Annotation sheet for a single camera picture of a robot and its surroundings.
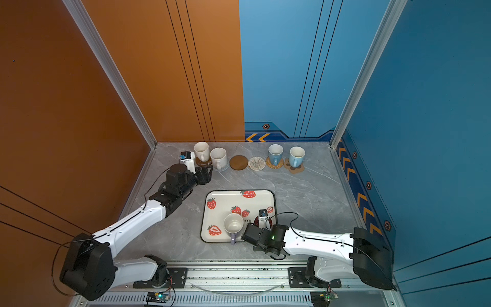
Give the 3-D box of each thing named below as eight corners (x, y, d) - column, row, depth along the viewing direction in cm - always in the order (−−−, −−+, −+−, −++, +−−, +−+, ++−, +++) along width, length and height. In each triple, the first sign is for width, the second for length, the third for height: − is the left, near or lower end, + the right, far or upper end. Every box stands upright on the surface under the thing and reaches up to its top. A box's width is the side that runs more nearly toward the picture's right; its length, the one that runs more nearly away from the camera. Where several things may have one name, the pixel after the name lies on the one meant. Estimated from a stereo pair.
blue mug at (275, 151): (268, 171, 108) (270, 159, 100) (267, 155, 116) (268, 143, 108) (282, 171, 108) (285, 159, 100) (280, 155, 116) (282, 143, 108)
